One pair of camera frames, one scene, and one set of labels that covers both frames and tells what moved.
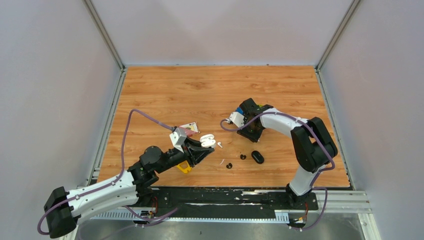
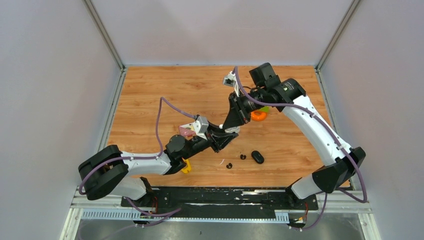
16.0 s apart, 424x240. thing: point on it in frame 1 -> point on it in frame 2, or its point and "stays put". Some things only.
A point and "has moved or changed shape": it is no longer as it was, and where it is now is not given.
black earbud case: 257,157 stays put
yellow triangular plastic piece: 184,166 stays put
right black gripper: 253,137 -> 236,115
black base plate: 229,201 stays put
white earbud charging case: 207,141 has moved or changed shape
